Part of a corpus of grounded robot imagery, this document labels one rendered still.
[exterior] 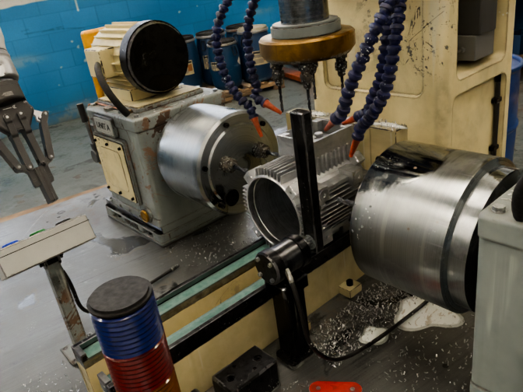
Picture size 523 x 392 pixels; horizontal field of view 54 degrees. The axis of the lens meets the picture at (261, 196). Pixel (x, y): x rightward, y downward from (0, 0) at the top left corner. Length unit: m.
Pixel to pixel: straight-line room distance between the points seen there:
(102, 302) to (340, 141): 0.67
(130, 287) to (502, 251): 0.44
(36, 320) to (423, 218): 0.90
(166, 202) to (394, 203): 0.74
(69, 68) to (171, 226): 5.26
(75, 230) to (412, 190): 0.61
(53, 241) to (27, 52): 5.52
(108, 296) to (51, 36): 6.08
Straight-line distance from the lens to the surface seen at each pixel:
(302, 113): 0.80
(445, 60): 1.07
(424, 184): 0.79
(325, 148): 1.01
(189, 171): 1.17
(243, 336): 0.97
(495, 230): 0.68
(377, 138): 1.04
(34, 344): 1.23
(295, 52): 0.93
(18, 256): 1.00
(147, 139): 1.32
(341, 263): 1.11
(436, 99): 1.09
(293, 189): 0.94
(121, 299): 0.49
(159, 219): 1.39
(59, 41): 6.53
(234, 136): 1.18
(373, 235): 0.82
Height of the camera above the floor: 1.48
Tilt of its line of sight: 25 degrees down
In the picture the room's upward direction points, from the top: 9 degrees counter-clockwise
